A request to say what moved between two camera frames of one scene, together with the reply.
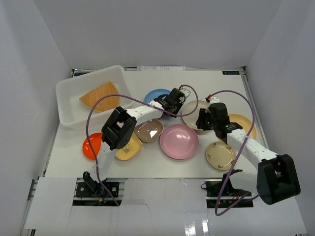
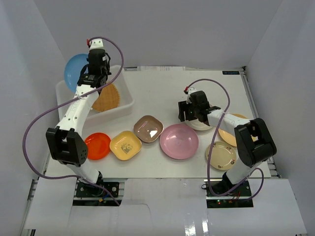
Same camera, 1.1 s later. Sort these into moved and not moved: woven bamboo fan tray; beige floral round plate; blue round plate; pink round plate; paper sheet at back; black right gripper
Moved: black right gripper; blue round plate
Not moved: pink round plate; beige floral round plate; paper sheet at back; woven bamboo fan tray
